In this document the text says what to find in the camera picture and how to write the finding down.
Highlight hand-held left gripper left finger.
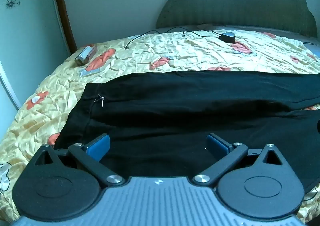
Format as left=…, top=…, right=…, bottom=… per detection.
left=34, top=134, right=126, bottom=188

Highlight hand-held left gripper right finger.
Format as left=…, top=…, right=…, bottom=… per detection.
left=193, top=133, right=284, bottom=188

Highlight black pants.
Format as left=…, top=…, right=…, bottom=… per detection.
left=54, top=70, right=320, bottom=193

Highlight small rectangular tin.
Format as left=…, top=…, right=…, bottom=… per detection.
left=74, top=45, right=97, bottom=67

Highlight yellow floral bedsheet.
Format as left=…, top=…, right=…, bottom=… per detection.
left=0, top=29, right=320, bottom=226

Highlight black power adapter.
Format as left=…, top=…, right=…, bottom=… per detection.
left=219, top=31, right=237, bottom=44

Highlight grey-blue mattress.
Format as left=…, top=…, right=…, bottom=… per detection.
left=302, top=39, right=320, bottom=59

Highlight white curved frame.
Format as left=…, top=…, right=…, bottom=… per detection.
left=0, top=60, right=23, bottom=111

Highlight black cable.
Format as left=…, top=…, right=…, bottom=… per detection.
left=124, top=26, right=223, bottom=50

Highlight brown wooden door frame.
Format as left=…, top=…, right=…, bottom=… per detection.
left=51, top=0, right=78, bottom=54

